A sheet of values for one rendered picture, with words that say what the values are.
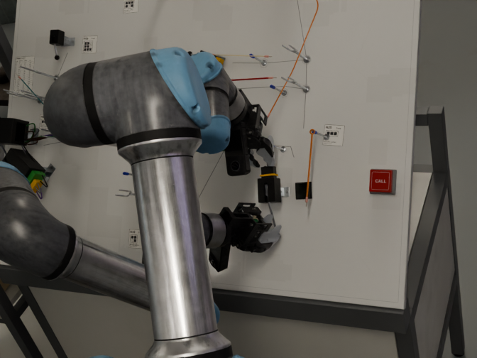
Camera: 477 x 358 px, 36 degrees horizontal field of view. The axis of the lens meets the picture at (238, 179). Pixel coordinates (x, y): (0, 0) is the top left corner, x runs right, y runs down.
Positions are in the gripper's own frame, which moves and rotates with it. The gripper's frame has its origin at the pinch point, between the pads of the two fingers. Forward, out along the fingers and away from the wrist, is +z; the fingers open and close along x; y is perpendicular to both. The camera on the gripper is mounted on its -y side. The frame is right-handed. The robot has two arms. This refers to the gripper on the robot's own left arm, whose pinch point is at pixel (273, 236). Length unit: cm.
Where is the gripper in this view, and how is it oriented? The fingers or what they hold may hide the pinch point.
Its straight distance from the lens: 171.8
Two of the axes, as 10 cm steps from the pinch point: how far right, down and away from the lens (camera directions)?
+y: 4.8, -7.7, -4.2
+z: 7.1, 0.5, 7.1
